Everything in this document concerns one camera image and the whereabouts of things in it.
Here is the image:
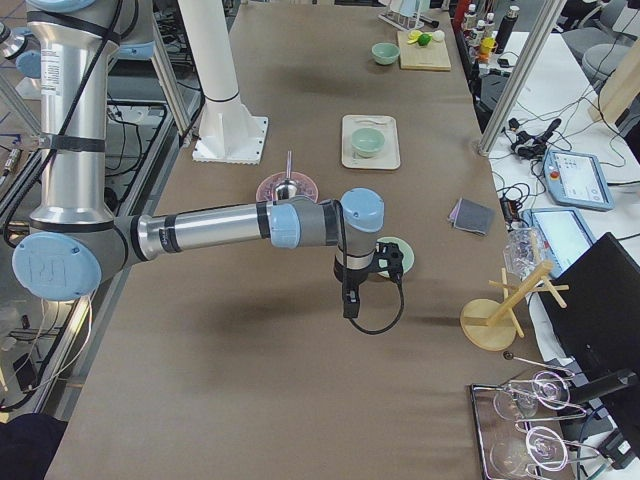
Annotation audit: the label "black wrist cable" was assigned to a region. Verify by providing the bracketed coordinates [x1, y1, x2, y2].
[342, 272, 406, 335]

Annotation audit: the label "cream rectangular tray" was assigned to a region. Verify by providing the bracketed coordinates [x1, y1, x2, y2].
[341, 115, 401, 170]

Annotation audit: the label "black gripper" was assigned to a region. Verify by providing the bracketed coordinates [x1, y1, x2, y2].
[373, 242, 404, 276]

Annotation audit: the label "blue teach pendant tablet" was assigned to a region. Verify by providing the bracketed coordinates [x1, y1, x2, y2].
[543, 150, 615, 211]

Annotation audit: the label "wooden cutting board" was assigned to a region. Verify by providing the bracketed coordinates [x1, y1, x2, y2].
[397, 31, 451, 71]

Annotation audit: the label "white garlic bulb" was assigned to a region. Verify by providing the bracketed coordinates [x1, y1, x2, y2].
[431, 30, 445, 42]

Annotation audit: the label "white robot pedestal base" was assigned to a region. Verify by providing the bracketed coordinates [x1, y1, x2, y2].
[179, 0, 269, 165]

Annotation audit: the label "wooden mug tree stand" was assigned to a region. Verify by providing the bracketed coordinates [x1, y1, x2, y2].
[459, 234, 570, 351]

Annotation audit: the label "pink bowl with ice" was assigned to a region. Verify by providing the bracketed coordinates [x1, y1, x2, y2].
[256, 171, 319, 202]

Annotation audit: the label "metal ice scoop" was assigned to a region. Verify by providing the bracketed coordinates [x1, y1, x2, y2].
[273, 150, 298, 200]

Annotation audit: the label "green bowl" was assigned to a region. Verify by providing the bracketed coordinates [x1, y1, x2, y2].
[377, 236, 415, 274]
[371, 42, 400, 66]
[350, 127, 385, 158]

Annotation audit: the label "green bowl on tray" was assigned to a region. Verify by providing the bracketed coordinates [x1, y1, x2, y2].
[350, 127, 385, 158]

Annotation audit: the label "black monitor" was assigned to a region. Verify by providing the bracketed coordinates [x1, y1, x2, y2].
[540, 232, 639, 380]

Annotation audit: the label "green lime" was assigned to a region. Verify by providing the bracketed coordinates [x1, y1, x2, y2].
[416, 33, 432, 47]

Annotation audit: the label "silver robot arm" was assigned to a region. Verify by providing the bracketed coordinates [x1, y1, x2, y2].
[12, 1, 403, 306]

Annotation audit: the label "grey and purple cloths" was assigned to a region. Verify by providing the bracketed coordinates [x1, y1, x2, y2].
[448, 198, 495, 235]

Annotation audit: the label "wire glass rack tray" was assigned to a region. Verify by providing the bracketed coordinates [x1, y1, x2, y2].
[469, 369, 616, 479]

